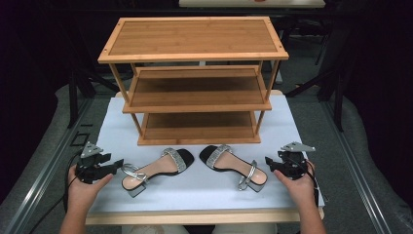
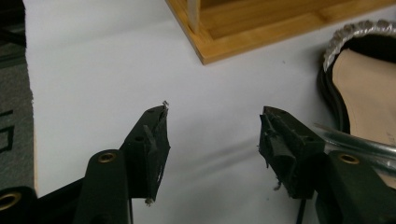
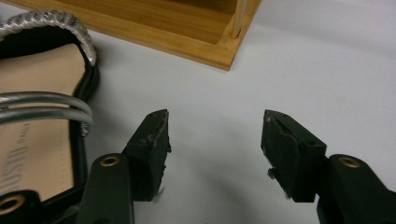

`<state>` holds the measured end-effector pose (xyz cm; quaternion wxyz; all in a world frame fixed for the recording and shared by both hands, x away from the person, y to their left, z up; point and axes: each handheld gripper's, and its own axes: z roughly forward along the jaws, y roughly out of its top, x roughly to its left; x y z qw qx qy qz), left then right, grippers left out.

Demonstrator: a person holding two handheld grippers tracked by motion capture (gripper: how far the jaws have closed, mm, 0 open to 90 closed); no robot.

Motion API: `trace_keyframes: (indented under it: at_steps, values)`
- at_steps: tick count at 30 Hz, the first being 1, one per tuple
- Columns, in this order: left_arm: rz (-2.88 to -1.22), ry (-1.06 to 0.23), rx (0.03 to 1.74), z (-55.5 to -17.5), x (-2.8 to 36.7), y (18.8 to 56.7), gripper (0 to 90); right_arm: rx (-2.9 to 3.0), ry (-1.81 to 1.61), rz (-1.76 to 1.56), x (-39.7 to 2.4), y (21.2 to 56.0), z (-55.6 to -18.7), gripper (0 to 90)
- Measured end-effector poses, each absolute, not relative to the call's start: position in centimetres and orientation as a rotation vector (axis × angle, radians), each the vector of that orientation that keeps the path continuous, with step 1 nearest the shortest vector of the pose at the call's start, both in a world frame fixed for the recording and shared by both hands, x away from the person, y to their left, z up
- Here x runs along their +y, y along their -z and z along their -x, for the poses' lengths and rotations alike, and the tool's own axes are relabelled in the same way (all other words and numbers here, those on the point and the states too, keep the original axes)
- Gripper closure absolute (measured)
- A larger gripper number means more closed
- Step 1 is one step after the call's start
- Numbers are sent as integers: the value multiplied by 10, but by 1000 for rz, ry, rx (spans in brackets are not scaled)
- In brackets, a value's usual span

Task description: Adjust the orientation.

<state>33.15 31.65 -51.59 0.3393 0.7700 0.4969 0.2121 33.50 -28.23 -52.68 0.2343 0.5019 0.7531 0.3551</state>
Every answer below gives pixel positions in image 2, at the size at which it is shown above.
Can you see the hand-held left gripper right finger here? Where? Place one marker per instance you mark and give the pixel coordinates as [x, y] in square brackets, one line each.
[289, 155]

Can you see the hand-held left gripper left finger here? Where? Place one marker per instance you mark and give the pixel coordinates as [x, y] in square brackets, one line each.
[146, 161]

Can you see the wooden shoe rack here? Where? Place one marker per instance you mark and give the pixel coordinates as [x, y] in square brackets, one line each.
[249, 31]

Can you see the white foam board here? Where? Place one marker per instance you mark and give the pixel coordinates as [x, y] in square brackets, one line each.
[109, 77]

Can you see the floor outlet cover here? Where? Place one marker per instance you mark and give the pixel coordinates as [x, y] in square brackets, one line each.
[6, 137]

